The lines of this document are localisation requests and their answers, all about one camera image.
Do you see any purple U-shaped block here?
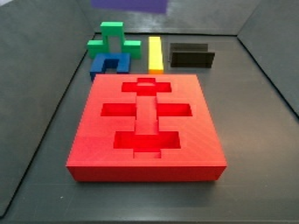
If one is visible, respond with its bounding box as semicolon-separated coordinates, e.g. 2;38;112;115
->
90;0;168;13

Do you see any red board with cutouts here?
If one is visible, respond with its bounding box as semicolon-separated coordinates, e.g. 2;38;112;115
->
66;74;226;182

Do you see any black angled fixture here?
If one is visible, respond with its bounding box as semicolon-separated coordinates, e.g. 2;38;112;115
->
169;43;214;68

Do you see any yellow long bar block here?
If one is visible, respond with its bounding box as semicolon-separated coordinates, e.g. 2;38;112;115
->
148;37;164;74

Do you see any blue U-shaped block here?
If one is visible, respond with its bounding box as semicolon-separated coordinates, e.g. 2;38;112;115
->
89;53;130;80

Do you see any green stepped block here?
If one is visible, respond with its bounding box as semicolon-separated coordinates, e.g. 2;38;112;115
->
86;22;141;60

